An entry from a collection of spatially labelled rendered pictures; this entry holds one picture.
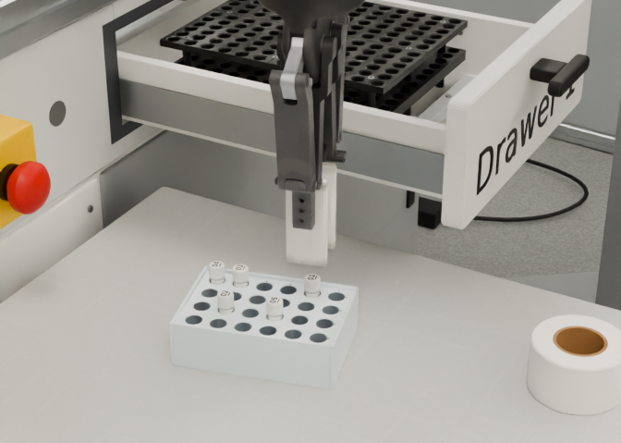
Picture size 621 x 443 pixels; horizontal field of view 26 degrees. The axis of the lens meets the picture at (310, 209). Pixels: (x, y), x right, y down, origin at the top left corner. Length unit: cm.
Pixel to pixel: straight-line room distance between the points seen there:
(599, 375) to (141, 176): 51
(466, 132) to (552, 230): 173
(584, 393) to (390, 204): 90
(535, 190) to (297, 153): 201
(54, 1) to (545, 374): 49
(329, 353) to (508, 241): 175
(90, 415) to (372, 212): 87
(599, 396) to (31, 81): 51
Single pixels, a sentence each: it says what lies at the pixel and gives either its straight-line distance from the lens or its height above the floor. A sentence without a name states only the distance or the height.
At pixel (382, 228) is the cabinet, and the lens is 182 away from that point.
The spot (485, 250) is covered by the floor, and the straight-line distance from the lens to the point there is 267.
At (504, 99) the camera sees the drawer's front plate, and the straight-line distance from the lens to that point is 109.
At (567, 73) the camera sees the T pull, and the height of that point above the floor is 91.
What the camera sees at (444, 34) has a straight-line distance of 123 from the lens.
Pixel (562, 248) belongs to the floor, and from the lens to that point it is 270.
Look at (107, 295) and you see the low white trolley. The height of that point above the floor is 76.
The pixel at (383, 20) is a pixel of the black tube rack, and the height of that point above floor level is 90.
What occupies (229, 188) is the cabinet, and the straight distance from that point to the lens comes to 142.
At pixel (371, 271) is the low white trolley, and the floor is 76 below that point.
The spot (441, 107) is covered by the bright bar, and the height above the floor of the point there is 85.
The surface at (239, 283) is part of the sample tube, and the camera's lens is 104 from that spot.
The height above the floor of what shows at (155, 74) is 89.
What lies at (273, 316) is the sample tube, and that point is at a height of 80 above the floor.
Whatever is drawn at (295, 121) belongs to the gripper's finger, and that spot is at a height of 96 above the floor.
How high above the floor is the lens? 135
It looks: 29 degrees down
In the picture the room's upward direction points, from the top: straight up
